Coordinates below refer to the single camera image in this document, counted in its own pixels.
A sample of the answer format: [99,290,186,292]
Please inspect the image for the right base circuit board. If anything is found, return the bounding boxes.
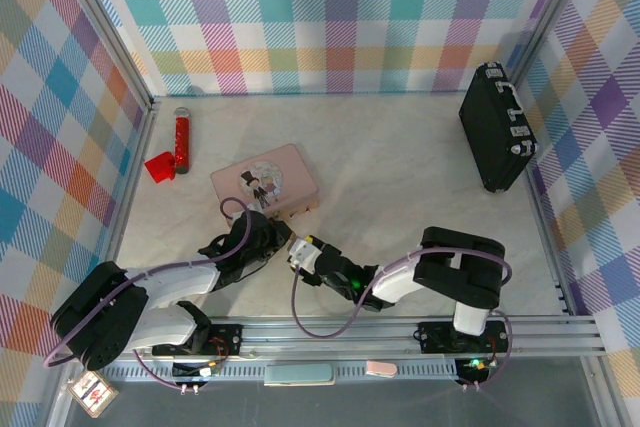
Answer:
[456,356,494,381]

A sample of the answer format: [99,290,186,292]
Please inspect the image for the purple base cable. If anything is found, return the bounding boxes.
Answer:
[459,311,517,392]
[134,351,201,394]

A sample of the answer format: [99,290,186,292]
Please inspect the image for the pink tin box with cartoon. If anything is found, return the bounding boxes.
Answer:
[209,143,320,224]

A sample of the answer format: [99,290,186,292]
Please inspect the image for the pink small eraser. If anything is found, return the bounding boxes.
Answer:
[365,359,399,378]

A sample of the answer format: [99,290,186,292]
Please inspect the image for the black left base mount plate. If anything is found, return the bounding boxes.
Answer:
[205,323,244,359]

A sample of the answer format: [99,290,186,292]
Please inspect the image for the red glitter tube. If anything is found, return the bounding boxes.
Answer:
[172,106,194,176]

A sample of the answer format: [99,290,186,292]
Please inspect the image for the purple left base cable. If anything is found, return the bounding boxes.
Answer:
[134,351,201,394]

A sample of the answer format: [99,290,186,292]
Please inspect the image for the left base circuit board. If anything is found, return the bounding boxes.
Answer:
[171,360,222,380]

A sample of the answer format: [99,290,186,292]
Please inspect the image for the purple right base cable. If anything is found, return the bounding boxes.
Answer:
[459,311,517,392]

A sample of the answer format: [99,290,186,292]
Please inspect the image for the base circuit board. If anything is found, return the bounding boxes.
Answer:
[456,356,494,381]
[171,360,222,380]

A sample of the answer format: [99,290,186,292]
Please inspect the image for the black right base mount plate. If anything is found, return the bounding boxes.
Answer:
[415,319,507,355]

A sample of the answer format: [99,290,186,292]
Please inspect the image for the black briefcase with silver fittings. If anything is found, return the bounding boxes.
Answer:
[458,61,541,195]

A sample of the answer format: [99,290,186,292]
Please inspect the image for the red white playing card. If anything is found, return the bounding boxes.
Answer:
[66,371,121,419]

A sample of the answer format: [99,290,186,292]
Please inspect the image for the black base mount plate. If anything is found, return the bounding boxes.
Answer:
[415,319,507,355]
[205,323,244,359]

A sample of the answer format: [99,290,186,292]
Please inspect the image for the aluminium frame rail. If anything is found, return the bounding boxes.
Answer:
[99,314,609,391]

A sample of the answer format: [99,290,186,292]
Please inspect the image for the aluminium frame post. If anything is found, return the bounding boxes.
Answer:
[52,0,162,116]
[504,0,599,93]

